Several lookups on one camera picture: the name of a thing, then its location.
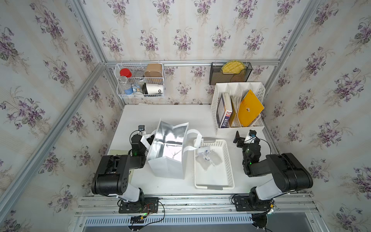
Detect purple white book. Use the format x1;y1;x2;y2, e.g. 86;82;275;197
216;92;233;129

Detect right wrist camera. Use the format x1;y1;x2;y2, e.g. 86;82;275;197
248;130;257;140

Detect white wire wall basket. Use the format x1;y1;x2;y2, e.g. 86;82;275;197
115;62;165;99

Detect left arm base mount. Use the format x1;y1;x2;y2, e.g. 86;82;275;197
117;197;159;214

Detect green printed booklet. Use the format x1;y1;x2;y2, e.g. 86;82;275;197
108;149;134;184

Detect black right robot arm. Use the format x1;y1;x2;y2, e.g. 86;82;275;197
233;130;314;203

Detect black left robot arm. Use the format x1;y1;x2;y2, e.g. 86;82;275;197
91;133;154;205

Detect beige papers in organizer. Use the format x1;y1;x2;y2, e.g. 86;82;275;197
230;85;243;128

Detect clear ice pack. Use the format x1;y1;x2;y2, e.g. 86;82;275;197
195;147;223;172

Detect yellow folder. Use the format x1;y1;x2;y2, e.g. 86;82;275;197
237;90;264;127

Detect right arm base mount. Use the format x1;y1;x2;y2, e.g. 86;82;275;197
231;194;274;212

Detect white black cylinder can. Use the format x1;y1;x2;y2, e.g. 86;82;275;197
143;83;164;95

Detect aluminium rail frame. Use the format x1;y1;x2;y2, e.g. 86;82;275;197
73;193;319;217

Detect white plastic file organizer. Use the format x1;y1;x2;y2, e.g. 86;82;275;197
211;82;265;136

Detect clear plastic bottle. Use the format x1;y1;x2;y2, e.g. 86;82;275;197
118;76;133;95

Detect white insulated delivery bag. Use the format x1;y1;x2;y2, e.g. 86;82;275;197
140;120;203;179

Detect black mesh wall holder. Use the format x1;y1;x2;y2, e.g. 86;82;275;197
209;62;252;86

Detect white perforated plastic tray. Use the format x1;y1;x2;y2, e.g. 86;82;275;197
194;139;235;190

